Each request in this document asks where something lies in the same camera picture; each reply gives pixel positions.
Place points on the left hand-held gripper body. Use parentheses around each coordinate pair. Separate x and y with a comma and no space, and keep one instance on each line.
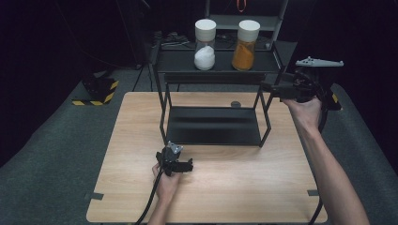
(169,159)

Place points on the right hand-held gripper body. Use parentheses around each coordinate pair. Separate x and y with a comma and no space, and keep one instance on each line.
(313,82)

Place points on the black two-tier metal rack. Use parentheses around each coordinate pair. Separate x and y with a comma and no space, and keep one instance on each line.
(216,125)

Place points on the orange powder jar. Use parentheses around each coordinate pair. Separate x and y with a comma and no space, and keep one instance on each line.
(244,50)

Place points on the white powder jar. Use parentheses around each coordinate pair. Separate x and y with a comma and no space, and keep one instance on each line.
(205,53)

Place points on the person's left hand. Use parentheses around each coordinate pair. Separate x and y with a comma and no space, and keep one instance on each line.
(167,187)

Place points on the person's right hand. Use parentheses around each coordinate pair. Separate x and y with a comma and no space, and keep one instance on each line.
(306,114)

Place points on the black yellow-striped stand base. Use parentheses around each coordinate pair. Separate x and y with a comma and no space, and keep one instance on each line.
(98,90)
(336,104)

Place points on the small grey round cap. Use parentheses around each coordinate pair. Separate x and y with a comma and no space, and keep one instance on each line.
(235,104)

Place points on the grey tape piece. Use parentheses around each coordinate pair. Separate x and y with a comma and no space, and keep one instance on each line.
(94,196)
(313,192)

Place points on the black tripod stand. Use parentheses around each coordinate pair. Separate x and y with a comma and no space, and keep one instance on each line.
(142,75)

